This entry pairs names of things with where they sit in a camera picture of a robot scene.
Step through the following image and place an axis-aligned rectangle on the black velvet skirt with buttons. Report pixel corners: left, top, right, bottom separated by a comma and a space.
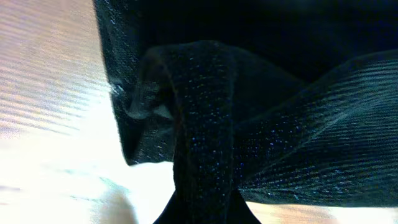
93, 0, 397, 223

